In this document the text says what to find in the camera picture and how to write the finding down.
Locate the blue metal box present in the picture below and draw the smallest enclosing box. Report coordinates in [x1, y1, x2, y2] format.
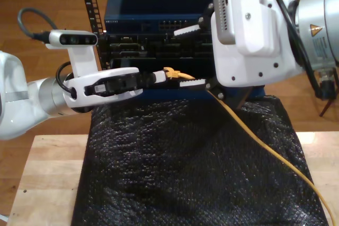
[142, 85, 266, 102]

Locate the black bubble mat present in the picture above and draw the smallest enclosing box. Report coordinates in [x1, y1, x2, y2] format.
[72, 95, 327, 226]

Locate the grey camera cable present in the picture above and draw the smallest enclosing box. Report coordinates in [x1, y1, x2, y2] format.
[17, 7, 60, 44]

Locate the black rack server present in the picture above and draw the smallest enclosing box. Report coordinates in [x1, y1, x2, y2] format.
[105, 33, 216, 60]

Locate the yellow network cable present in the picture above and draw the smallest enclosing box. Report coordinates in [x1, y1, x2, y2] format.
[162, 66, 335, 226]

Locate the black metal rack frame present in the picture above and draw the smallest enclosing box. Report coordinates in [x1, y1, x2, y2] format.
[77, 0, 301, 91]

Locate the black rack shelf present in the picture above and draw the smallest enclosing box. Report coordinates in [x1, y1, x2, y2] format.
[110, 58, 216, 89]

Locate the wooden chair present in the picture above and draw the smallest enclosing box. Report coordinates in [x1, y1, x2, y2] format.
[319, 98, 335, 117]

